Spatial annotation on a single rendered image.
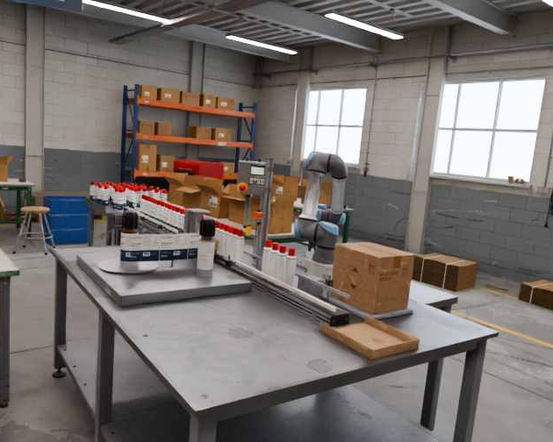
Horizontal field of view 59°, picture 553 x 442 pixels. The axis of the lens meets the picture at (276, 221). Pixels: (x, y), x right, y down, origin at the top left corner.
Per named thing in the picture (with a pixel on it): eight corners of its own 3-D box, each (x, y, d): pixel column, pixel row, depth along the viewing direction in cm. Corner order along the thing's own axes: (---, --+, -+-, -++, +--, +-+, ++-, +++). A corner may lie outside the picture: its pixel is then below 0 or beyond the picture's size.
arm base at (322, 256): (306, 258, 294) (309, 242, 293) (326, 257, 303) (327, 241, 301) (322, 265, 282) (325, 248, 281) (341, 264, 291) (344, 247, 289)
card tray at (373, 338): (319, 331, 203) (320, 322, 202) (364, 323, 217) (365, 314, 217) (371, 360, 178) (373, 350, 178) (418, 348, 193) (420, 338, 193)
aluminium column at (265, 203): (254, 271, 291) (263, 158, 281) (261, 270, 293) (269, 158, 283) (258, 273, 287) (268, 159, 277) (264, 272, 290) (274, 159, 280)
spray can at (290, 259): (281, 288, 243) (284, 247, 240) (289, 286, 246) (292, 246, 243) (287, 290, 239) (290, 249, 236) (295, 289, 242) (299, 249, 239)
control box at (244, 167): (237, 192, 290) (240, 160, 287) (266, 195, 290) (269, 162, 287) (235, 194, 280) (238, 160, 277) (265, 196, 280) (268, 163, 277)
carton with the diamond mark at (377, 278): (329, 295, 247) (334, 243, 243) (362, 290, 261) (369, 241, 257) (373, 315, 223) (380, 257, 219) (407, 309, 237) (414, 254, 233)
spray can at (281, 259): (272, 284, 248) (276, 245, 245) (280, 283, 251) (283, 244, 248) (278, 287, 244) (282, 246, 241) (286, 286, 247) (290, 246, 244)
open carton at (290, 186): (263, 197, 762) (265, 174, 756) (284, 197, 787) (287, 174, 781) (278, 201, 731) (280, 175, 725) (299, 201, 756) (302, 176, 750)
